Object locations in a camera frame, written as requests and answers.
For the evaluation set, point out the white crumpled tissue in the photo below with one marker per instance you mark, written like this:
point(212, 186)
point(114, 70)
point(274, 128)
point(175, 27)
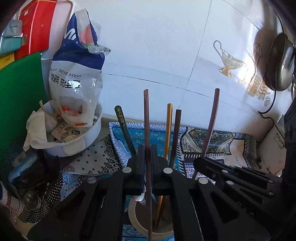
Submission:
point(37, 132)

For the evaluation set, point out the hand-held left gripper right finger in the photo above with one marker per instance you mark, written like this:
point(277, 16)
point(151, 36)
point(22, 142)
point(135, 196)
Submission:
point(159, 171)

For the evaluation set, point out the dark green chopstick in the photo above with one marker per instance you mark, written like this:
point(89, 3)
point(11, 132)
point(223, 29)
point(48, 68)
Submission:
point(121, 120)

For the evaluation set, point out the paper roll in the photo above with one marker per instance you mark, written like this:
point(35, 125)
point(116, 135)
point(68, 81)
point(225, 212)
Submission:
point(11, 200)

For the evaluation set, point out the dark brown chopstick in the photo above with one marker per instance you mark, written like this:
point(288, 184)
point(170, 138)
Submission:
point(146, 115)

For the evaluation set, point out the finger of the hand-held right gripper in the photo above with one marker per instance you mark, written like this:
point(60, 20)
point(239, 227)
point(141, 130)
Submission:
point(249, 188)
point(231, 170)

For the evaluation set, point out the reddish brown chopstick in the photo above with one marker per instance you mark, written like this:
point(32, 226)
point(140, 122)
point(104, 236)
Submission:
point(214, 111)

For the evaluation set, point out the red tin box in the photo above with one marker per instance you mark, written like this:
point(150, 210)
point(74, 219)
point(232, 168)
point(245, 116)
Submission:
point(34, 27)

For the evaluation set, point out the black dotted cloth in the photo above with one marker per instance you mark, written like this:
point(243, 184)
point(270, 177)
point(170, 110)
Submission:
point(49, 199)

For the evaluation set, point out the yellow flat box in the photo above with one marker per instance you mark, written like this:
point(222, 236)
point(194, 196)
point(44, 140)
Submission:
point(7, 60)

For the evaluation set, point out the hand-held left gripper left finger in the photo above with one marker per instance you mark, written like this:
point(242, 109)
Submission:
point(136, 171)

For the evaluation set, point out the patterned blue table mat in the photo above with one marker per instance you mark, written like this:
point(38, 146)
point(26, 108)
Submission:
point(208, 143)

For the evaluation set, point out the black wok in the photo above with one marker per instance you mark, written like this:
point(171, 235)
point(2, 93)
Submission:
point(281, 62)

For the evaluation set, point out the blue white plastic bag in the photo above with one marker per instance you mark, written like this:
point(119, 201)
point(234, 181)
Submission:
point(76, 69)

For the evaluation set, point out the small steel jar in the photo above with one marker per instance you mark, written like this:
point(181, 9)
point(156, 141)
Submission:
point(32, 199)

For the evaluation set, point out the green box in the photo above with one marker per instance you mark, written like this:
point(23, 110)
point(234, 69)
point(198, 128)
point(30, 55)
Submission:
point(20, 99)

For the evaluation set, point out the white ceramic cup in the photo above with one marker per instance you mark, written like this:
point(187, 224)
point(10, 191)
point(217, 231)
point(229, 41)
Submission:
point(134, 217)

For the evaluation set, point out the teal tissue box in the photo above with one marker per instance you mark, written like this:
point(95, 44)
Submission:
point(10, 45)

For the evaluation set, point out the white plastic bowl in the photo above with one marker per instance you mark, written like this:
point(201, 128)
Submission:
point(76, 146)

